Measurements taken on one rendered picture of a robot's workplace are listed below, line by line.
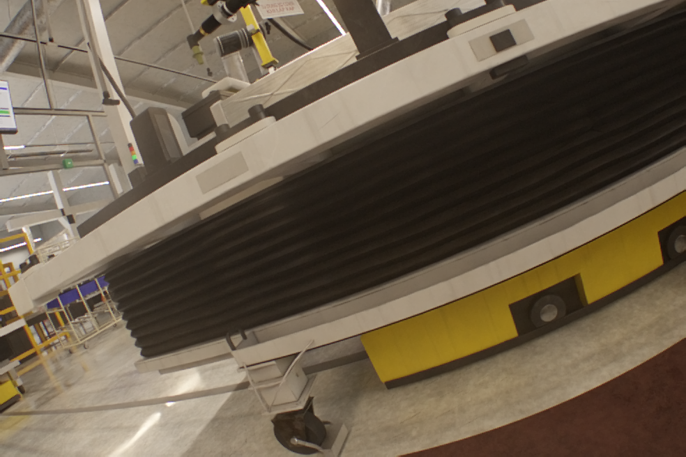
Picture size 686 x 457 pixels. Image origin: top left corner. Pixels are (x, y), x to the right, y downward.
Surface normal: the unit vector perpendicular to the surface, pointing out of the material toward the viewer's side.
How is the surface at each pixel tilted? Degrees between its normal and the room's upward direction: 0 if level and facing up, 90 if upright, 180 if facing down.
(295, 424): 90
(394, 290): 90
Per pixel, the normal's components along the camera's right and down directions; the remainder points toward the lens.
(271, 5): 0.62, -0.24
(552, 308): -0.20, 0.14
